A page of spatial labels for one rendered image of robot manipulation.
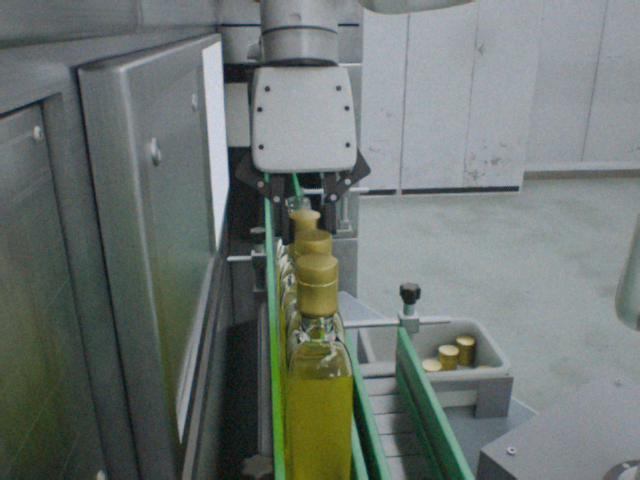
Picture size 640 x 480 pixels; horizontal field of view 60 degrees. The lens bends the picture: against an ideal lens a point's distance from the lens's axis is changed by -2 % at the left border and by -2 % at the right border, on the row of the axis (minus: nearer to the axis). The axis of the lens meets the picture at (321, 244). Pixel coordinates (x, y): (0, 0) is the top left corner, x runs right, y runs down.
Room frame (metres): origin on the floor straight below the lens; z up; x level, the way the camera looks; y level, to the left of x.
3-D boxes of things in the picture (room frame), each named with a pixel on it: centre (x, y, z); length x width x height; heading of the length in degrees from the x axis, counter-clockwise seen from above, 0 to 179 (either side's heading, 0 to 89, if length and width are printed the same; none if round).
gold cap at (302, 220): (0.53, 0.02, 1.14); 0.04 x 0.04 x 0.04
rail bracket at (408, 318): (0.68, -0.10, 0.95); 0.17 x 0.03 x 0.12; 96
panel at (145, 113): (0.79, 0.18, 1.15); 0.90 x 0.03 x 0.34; 6
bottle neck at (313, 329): (0.42, 0.00, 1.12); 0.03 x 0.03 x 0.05
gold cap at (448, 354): (0.83, -0.22, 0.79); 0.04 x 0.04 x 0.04
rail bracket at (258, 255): (0.90, 0.13, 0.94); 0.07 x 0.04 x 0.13; 96
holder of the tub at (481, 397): (0.80, -0.16, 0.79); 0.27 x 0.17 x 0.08; 96
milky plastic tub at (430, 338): (0.80, -0.18, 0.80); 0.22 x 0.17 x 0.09; 96
